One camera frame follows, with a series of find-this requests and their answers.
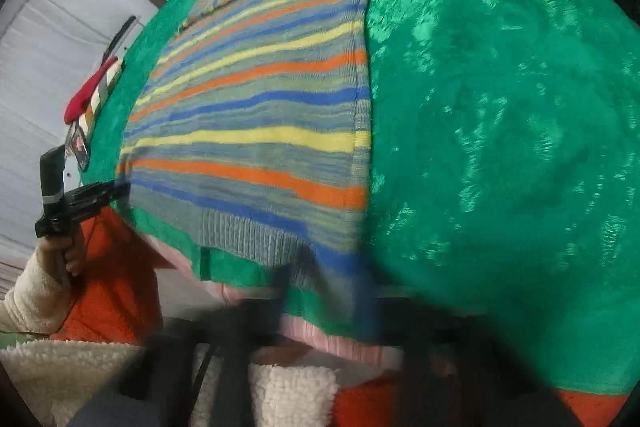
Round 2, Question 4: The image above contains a green blanket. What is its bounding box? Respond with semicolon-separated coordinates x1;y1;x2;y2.
77;0;640;395

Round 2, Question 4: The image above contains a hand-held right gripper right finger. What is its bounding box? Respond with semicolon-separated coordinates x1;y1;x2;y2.
349;257;568;427

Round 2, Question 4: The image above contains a person's left hand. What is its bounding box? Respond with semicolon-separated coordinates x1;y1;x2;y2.
39;221;87;279

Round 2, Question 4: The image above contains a striped knit sweater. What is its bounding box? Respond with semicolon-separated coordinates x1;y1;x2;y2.
115;0;407;280

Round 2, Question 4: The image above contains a small printed card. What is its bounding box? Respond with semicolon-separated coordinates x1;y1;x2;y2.
65;126;92;172

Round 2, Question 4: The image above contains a red folded cloth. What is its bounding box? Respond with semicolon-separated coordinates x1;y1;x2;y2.
64;56;120;125

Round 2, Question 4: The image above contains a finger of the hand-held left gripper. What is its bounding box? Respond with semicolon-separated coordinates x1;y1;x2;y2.
80;182;132;214

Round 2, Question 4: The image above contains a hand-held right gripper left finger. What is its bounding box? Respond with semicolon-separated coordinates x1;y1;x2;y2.
117;254;312;413

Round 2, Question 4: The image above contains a person's left forearm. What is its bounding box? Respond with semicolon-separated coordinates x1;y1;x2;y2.
0;249;77;335

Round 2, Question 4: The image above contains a person's orange garment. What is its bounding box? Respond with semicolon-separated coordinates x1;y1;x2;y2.
50;207;632;427

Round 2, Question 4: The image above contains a pink striped bed sheet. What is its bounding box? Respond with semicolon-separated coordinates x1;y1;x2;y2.
150;237;406;370

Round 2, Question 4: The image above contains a striped folded cloth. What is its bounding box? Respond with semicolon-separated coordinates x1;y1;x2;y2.
75;59;125;142

